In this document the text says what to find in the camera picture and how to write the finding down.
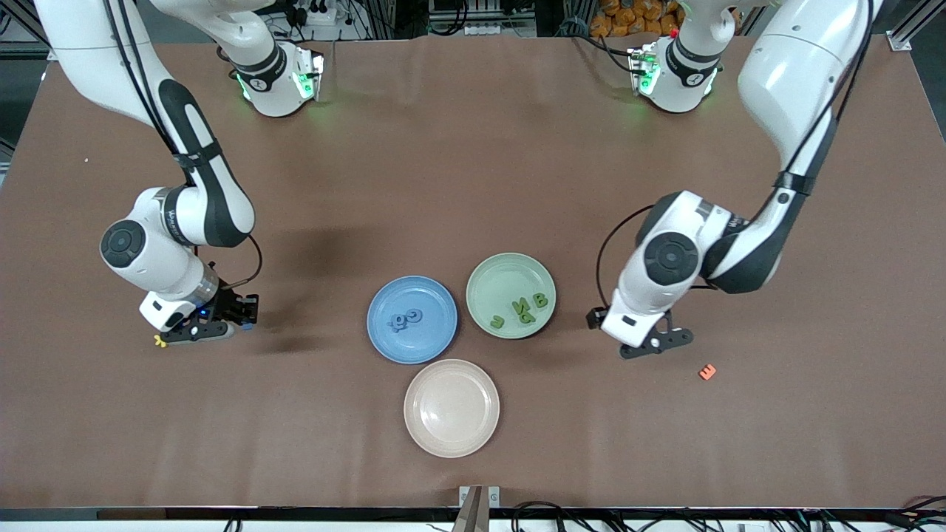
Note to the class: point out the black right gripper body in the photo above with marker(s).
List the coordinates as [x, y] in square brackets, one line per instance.
[230, 304]

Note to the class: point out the green foam letter B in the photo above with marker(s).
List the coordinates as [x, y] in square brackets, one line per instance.
[540, 301]

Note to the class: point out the green foam letter P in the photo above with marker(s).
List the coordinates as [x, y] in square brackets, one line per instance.
[526, 318]

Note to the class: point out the green foam letter N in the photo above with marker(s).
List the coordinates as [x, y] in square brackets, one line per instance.
[521, 304]

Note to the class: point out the green foam letter C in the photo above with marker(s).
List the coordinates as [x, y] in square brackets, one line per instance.
[497, 322]

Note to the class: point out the blue foam letter X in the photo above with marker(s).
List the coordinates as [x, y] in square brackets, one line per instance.
[392, 327]

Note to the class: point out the blue foam letter a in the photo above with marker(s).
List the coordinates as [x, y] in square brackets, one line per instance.
[401, 320]

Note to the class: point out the blue foam letter G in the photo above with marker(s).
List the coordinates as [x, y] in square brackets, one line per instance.
[415, 315]

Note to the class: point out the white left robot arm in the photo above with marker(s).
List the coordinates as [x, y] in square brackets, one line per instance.
[665, 273]

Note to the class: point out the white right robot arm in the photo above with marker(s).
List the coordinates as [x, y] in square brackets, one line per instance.
[155, 258]

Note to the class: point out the green plate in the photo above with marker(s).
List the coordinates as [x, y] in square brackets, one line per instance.
[511, 277]

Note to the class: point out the orange foam letter E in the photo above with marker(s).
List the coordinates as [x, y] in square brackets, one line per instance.
[707, 372]

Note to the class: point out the blue plate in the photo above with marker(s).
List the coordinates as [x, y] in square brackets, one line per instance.
[429, 347]

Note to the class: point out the beige plate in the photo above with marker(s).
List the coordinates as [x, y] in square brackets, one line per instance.
[451, 408]

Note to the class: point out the white power strip with plugs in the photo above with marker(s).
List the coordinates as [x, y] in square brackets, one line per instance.
[321, 13]

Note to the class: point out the bag of orange fruit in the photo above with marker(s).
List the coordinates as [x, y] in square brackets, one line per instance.
[628, 18]

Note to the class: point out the long white socket strip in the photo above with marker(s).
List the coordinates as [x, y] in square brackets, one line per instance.
[495, 29]

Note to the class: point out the aluminium camera pole with bracket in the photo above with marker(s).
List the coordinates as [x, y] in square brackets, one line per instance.
[473, 513]

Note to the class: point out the aluminium frame corner profile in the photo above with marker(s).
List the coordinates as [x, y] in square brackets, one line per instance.
[899, 41]

